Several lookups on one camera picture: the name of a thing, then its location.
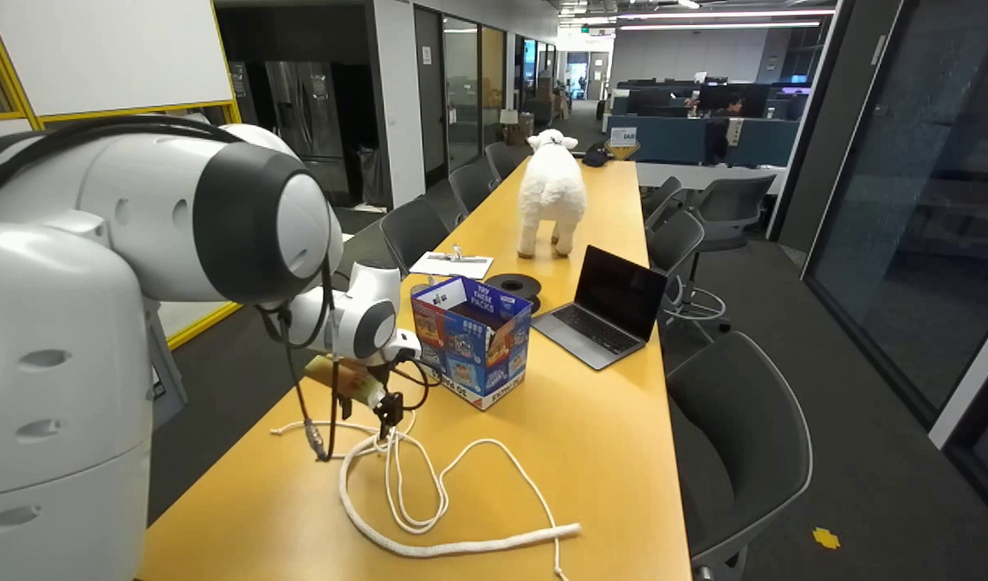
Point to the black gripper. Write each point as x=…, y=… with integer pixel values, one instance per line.
x=390, y=407

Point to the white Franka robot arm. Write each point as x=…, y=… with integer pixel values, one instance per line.
x=52, y=376

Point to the blue cardboard box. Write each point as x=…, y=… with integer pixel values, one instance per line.
x=472, y=341

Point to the white paper sheet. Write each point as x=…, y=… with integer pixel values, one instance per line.
x=451, y=265

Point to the black filament spool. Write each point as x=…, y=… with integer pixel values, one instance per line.
x=516, y=287

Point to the grey office chair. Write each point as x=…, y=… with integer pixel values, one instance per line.
x=506, y=158
x=409, y=232
x=742, y=420
x=662, y=195
x=675, y=241
x=472, y=183
x=736, y=197

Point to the grey open laptop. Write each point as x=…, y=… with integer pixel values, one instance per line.
x=623, y=296

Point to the white plush sheep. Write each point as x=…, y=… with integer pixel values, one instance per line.
x=553, y=190

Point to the stainless steel cabinet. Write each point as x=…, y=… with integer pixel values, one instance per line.
x=305, y=117

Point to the black pouch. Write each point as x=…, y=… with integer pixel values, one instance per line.
x=594, y=156

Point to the blue cubicle partition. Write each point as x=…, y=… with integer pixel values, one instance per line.
x=675, y=141

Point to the yellow floor sticker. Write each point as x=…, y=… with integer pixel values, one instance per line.
x=827, y=538

